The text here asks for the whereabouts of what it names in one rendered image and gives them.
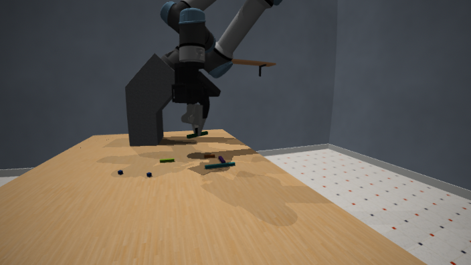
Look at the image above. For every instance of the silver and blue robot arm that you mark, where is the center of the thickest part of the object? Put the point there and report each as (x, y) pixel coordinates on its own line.
(188, 20)

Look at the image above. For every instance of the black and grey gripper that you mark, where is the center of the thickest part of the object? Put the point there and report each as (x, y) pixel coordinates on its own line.
(191, 91)

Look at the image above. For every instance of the turquoise rod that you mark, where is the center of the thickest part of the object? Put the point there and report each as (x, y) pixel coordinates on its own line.
(219, 165)

